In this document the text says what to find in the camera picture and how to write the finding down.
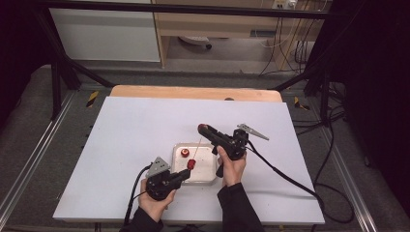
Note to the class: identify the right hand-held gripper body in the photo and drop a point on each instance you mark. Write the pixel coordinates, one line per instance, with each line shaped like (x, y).
(237, 146)

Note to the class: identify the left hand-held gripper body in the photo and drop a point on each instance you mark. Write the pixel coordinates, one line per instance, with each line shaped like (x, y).
(159, 183)

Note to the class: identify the thin wooden skewer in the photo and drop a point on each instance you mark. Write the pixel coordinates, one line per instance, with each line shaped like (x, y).
(197, 149)

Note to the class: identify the white rectangular tray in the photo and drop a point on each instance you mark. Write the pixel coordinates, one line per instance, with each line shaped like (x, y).
(203, 170)

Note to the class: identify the person's right hand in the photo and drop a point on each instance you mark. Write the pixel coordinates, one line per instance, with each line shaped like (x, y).
(233, 170)

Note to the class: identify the person's left hand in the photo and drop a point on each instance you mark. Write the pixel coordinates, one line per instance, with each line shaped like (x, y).
(154, 208)

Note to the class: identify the wooden board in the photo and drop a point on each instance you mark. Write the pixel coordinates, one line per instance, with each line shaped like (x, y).
(193, 93)

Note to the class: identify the office chair base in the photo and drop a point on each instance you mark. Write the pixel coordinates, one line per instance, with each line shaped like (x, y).
(196, 41)

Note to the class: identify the black metal stand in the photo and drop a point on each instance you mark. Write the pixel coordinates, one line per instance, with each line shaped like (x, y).
(317, 80)
(61, 64)

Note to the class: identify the wooden desk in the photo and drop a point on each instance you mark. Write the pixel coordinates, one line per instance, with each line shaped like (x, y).
(219, 25)

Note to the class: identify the white power strip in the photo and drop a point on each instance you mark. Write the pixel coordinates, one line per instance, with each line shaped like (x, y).
(284, 4)

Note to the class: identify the white cabinet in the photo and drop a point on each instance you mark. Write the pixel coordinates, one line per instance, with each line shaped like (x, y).
(103, 35)

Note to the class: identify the black curtain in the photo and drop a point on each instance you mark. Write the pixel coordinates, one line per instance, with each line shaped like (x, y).
(19, 48)
(377, 80)

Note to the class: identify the aluminium rail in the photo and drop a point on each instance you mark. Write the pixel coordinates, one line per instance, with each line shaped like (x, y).
(35, 151)
(351, 183)

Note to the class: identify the black metal frame bar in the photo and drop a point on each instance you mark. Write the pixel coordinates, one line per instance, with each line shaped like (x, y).
(193, 9)

